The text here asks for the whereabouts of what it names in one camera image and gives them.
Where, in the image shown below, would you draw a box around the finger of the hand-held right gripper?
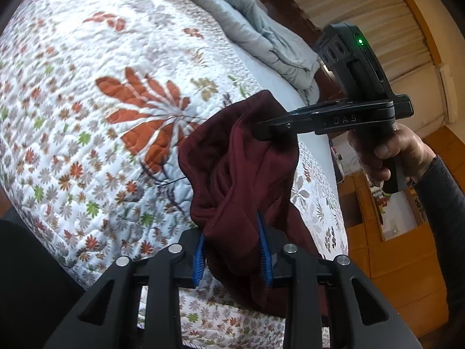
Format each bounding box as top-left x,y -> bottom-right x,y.
253,101 -> 320,142

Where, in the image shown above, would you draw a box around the maroon pants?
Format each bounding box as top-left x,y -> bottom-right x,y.
178,89 -> 320,315

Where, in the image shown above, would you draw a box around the beige pleated curtain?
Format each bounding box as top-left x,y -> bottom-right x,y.
291,0 -> 459,137

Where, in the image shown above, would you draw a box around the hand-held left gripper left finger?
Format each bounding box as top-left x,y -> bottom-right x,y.
44,230 -> 207,349

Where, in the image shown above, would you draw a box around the light blue bed sheet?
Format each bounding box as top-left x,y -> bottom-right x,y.
232,40 -> 320,113

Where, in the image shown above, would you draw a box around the light blue comforter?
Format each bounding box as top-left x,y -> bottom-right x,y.
171,0 -> 321,91

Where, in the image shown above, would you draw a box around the wooden desk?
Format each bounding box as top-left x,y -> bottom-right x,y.
345,169 -> 429,242

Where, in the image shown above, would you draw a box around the person's right hand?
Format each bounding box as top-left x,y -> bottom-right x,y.
346,121 -> 437,190

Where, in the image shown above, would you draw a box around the wooden wardrobe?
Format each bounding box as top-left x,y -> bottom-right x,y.
345,127 -> 455,339

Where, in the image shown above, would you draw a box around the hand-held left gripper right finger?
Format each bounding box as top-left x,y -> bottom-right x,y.
254,213 -> 424,349

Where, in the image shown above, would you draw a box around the dark wooden nightstand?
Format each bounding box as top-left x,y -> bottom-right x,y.
329,140 -> 346,185

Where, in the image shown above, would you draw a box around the person's right forearm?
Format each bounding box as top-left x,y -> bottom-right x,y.
414,154 -> 465,299

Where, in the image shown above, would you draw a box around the person's dark trouser leg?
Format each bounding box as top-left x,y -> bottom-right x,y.
0,218 -> 90,349

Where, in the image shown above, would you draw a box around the floral quilted bedspread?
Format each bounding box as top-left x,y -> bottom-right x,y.
0,0 -> 349,349

